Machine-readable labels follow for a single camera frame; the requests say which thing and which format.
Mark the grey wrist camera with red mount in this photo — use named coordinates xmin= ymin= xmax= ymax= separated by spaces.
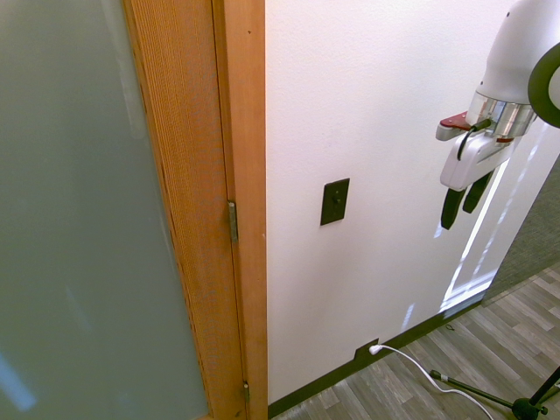
xmin=434 ymin=112 xmax=470 ymax=142

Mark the grey fabric partition panel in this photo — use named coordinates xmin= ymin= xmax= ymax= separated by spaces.
xmin=480 ymin=153 xmax=560 ymax=303

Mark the black camera cable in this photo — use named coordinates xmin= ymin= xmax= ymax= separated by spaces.
xmin=456 ymin=117 xmax=492 ymax=161

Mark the white power plug and cord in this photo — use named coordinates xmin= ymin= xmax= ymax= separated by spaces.
xmin=368 ymin=344 xmax=495 ymax=420

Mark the black tripod stand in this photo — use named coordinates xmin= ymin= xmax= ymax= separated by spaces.
xmin=429 ymin=365 xmax=560 ymax=420

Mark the black wall baseboard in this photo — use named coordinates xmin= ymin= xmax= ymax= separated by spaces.
xmin=267 ymin=291 xmax=486 ymax=419

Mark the wooden door with frosted glass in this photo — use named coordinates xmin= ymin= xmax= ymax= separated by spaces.
xmin=0 ymin=0 xmax=247 ymax=420

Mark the large metal door hinge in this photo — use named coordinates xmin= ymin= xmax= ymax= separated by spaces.
xmin=227 ymin=199 xmax=240 ymax=244

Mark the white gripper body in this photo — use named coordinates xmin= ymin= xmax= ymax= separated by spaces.
xmin=439 ymin=130 xmax=514 ymax=192

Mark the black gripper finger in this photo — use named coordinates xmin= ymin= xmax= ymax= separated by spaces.
xmin=462 ymin=169 xmax=495 ymax=214
xmin=439 ymin=187 xmax=466 ymax=231

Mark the wooden door frame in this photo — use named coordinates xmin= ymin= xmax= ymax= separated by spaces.
xmin=211 ymin=0 xmax=269 ymax=420

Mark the dark light switch plate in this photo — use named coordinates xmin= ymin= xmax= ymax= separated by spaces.
xmin=319 ymin=178 xmax=351 ymax=227

